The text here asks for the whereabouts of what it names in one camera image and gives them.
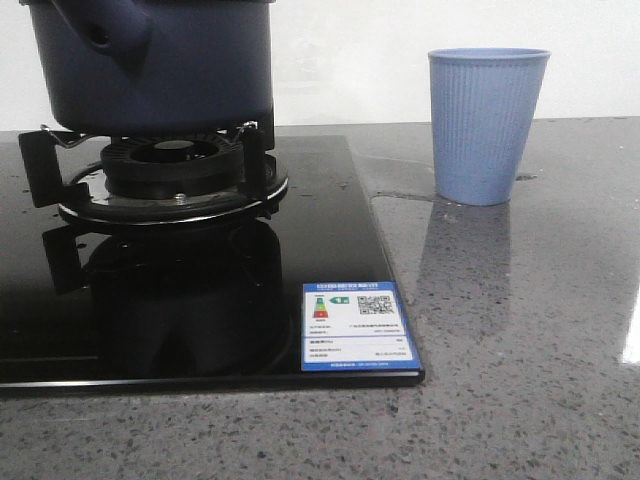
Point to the light blue ribbed cup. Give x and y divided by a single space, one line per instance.
482 105

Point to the blue energy label sticker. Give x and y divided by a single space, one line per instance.
355 326

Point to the black glass gas stove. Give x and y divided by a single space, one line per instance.
208 306

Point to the black burner with pot support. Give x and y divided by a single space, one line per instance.
158 181

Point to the dark blue pot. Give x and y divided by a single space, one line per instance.
154 67

